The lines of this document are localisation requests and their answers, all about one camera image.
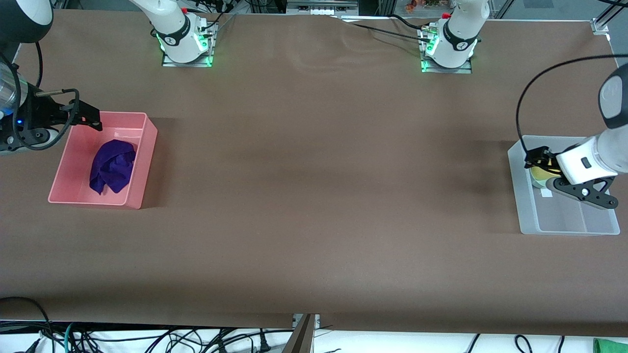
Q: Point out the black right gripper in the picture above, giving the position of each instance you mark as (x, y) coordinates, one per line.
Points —
(38, 112)

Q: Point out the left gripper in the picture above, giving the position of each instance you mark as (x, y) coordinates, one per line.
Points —
(540, 156)

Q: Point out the yellow cup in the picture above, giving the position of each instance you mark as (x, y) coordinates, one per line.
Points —
(542, 173)

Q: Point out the pale green bowl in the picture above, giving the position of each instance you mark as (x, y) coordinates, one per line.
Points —
(538, 185)

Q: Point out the purple cloth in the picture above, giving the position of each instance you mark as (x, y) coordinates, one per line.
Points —
(113, 166)

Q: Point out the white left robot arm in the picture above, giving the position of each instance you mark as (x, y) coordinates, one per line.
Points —
(461, 29)

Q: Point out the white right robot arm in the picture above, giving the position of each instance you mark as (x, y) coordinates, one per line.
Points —
(171, 22)

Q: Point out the white rectangular label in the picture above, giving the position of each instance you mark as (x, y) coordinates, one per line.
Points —
(546, 194)

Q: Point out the pink plastic bin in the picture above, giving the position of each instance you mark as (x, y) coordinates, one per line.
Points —
(73, 162)

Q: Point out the translucent white plastic bin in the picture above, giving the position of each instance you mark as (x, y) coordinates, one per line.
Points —
(564, 220)

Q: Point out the green object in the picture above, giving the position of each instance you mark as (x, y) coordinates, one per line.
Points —
(611, 347)

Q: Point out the brown table cover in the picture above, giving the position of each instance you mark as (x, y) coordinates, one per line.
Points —
(314, 196)

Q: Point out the grey power strip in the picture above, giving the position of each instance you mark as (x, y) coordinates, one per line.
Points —
(321, 7)

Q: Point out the black power plug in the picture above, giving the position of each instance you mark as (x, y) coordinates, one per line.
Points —
(264, 344)

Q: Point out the grey brown beam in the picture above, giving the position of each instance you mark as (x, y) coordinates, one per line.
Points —
(300, 339)

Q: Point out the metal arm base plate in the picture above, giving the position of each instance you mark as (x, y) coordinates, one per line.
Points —
(186, 64)
(446, 70)

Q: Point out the aluminium frame bracket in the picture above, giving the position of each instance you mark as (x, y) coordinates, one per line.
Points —
(600, 26)

